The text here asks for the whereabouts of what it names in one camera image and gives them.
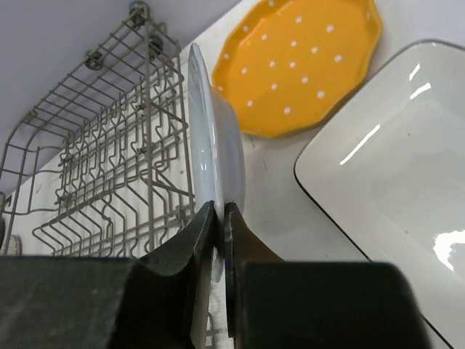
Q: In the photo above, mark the yellow polka dot plate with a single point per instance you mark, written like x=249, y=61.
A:
x=288, y=64

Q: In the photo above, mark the grey wire dish rack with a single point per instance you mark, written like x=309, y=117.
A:
x=99, y=166

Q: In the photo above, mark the white rectangular plate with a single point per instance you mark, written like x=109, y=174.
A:
x=388, y=170

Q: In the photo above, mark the light blue round plate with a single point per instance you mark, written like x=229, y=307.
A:
x=217, y=158

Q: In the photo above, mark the speckled beige oval plate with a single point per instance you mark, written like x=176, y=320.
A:
x=15, y=247

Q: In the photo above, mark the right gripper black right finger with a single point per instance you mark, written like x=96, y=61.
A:
x=272, y=303

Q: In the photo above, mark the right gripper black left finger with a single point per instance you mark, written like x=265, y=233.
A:
x=160, y=300

